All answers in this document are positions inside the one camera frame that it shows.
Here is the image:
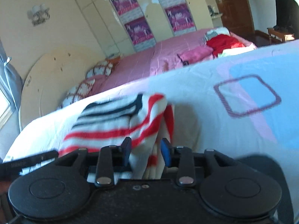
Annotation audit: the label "striped knit child sweater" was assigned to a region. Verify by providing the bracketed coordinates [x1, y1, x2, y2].
[19, 93, 176, 180]

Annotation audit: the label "bright window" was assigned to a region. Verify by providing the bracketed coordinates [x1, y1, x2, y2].
[0, 89, 13, 127]

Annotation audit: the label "near patterned pillow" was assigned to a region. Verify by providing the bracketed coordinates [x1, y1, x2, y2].
[57, 79, 95, 110]

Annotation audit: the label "patterned pillow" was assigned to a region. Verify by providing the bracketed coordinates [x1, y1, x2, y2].
[57, 79, 95, 110]
[85, 61, 113, 79]

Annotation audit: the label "cream rounded headboard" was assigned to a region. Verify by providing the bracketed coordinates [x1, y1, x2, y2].
[19, 45, 105, 130]

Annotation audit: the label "blue curtain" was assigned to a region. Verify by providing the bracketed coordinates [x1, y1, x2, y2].
[0, 39, 24, 112]

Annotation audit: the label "far patterned pillow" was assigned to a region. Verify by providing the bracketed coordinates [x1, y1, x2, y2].
[85, 61, 113, 79]

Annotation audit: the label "pink checkered bedspread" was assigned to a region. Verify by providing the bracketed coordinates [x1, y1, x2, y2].
[88, 26, 258, 96]

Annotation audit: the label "pink folded garment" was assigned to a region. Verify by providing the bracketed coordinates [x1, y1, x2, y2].
[178, 46, 213, 65]

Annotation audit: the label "lower left purple poster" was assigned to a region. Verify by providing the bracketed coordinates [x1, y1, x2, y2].
[125, 17, 156, 52]

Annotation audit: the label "red garment on bed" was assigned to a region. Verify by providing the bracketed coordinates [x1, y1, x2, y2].
[206, 34, 245, 57]

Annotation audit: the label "black white patterned garment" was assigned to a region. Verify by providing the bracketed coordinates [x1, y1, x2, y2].
[203, 27, 230, 43]

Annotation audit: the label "lower right purple poster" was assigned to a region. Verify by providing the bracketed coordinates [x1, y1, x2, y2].
[165, 4, 196, 36]

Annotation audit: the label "upper left purple poster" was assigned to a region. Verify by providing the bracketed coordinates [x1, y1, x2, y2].
[111, 0, 143, 25]

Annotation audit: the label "wooden tv cabinet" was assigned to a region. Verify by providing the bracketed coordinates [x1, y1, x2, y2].
[267, 28, 295, 45]

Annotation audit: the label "white corner shelves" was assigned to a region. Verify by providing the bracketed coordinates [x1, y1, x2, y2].
[205, 0, 223, 27]

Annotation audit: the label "cream glossy wardrobe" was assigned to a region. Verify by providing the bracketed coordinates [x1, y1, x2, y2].
[75, 0, 223, 56]

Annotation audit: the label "brown wooden door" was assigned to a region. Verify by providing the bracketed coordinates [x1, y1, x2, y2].
[216, 0, 254, 37]

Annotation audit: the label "black office chair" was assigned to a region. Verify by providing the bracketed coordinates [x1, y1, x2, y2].
[274, 0, 298, 39]

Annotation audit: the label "wall sconce lamp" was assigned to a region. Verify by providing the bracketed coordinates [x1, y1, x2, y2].
[27, 4, 51, 27]

